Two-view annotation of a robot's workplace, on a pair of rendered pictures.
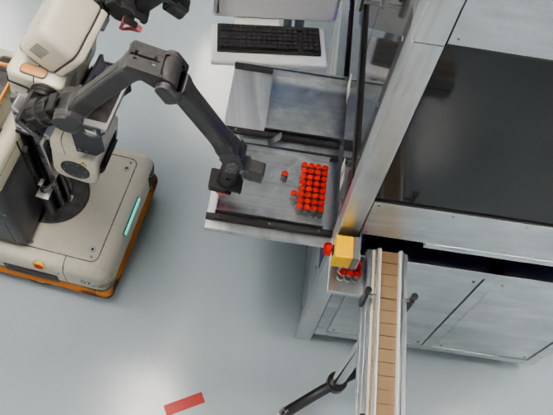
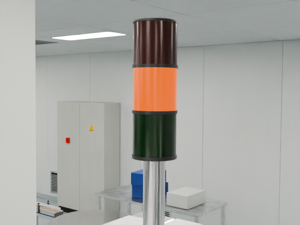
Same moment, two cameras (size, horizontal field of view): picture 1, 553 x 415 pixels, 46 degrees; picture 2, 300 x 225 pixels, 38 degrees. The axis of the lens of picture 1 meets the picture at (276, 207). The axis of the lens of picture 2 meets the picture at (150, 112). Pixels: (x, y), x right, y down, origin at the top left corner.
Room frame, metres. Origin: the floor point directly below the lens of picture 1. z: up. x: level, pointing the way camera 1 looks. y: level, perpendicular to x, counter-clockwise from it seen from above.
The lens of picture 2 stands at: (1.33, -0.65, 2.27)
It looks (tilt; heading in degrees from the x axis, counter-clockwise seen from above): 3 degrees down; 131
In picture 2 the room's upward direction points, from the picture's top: straight up
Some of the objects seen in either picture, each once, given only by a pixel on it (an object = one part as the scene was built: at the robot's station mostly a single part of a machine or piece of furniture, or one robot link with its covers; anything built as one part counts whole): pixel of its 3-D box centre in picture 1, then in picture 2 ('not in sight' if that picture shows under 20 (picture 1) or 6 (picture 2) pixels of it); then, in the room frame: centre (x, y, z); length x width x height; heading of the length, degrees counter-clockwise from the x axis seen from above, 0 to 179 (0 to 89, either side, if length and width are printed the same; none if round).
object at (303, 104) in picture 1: (317, 107); not in sight; (1.45, -0.07, 0.90); 0.34 x 0.26 x 0.04; 93
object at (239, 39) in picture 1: (269, 38); not in sight; (1.80, 0.15, 0.82); 0.40 x 0.14 x 0.02; 101
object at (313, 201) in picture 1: (314, 190); not in sight; (1.11, -0.11, 0.90); 0.18 x 0.02 x 0.05; 2
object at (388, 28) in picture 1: (385, 44); not in sight; (1.20, -0.19, 1.51); 0.43 x 0.01 x 0.59; 3
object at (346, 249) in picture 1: (345, 251); not in sight; (0.87, -0.22, 1.00); 0.08 x 0.07 x 0.07; 93
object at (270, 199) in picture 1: (274, 185); not in sight; (1.11, 0.02, 0.90); 0.34 x 0.26 x 0.04; 92
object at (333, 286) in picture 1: (350, 275); not in sight; (0.86, -0.26, 0.87); 0.14 x 0.13 x 0.02; 93
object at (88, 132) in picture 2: not in sight; (86, 158); (-4.58, 4.48, 1.03); 1.20 x 0.43 x 2.05; 3
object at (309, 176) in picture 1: (308, 189); not in sight; (1.11, -0.09, 0.90); 0.18 x 0.02 x 0.05; 3
